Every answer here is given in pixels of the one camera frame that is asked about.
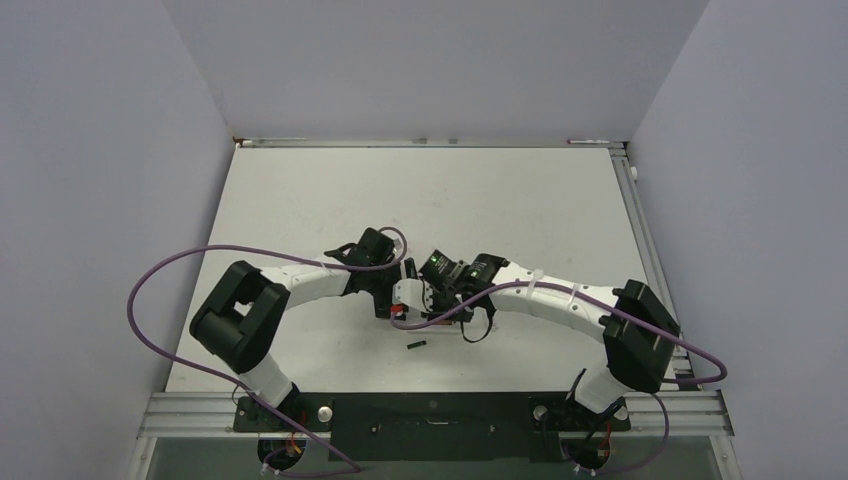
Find white remote control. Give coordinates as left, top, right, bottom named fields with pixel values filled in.
left=409, top=319, right=463, bottom=331

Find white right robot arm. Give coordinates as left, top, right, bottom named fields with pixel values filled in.
left=418, top=250, right=680, bottom=428

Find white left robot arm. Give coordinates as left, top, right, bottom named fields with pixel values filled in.
left=189, top=227, right=413, bottom=430

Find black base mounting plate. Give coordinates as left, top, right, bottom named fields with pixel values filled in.
left=233, top=392, right=632, bottom=464

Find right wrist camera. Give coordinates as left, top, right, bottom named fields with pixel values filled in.
left=392, top=278, right=434, bottom=314

